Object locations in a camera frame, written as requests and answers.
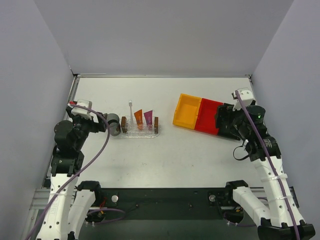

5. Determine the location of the pink toothpaste tube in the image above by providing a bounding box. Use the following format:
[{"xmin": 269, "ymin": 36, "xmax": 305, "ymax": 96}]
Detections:
[{"xmin": 143, "ymin": 110, "xmax": 153, "ymax": 131}]

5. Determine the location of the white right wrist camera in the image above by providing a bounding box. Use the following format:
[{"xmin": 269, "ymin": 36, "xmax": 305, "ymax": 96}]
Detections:
[{"xmin": 231, "ymin": 88, "xmax": 254, "ymax": 111}]

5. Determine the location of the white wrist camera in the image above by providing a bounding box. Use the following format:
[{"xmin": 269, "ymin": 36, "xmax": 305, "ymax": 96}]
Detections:
[
  {"xmin": 68, "ymin": 99, "xmax": 92, "ymax": 120},
  {"xmin": 231, "ymin": 88, "xmax": 254, "ymax": 111}
]

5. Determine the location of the yellow plastic bin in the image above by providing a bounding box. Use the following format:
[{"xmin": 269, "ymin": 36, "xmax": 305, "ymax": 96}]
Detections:
[{"xmin": 172, "ymin": 93, "xmax": 202, "ymax": 130}]

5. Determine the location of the orange toothpaste tube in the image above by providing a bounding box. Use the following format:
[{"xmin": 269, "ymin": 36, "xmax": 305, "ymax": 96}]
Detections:
[{"xmin": 134, "ymin": 109, "xmax": 144, "ymax": 130}]

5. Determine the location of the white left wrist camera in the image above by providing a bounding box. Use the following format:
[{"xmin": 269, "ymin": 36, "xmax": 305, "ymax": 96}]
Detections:
[{"xmin": 68, "ymin": 99, "xmax": 92, "ymax": 120}]

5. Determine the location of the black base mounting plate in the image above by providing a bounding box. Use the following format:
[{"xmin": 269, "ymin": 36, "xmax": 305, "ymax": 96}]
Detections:
[{"xmin": 85, "ymin": 187, "xmax": 245, "ymax": 224}]

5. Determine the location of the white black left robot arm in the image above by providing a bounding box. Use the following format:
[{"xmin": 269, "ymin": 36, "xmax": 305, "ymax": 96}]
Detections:
[{"xmin": 36, "ymin": 100, "xmax": 110, "ymax": 240}]

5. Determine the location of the red plastic bin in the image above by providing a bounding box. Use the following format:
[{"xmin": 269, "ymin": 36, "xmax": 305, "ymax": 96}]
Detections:
[{"xmin": 194, "ymin": 98, "xmax": 223, "ymax": 136}]

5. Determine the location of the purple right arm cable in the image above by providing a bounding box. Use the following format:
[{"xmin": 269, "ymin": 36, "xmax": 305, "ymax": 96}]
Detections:
[{"xmin": 234, "ymin": 89, "xmax": 302, "ymax": 240}]

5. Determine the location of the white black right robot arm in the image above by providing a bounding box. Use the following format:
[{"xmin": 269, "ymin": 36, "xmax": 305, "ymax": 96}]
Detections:
[{"xmin": 215, "ymin": 102, "xmax": 316, "ymax": 240}]

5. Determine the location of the clear textured acrylic tray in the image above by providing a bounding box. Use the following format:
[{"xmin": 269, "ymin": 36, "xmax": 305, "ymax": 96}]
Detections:
[{"xmin": 111, "ymin": 116, "xmax": 161, "ymax": 139}]

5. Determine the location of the black plastic bin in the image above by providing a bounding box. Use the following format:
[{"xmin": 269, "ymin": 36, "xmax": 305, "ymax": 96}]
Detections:
[{"xmin": 214, "ymin": 103, "xmax": 240, "ymax": 141}]

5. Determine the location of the brown wooden tray end block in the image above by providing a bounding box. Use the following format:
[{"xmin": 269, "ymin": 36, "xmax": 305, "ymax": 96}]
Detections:
[{"xmin": 120, "ymin": 116, "xmax": 128, "ymax": 134}]

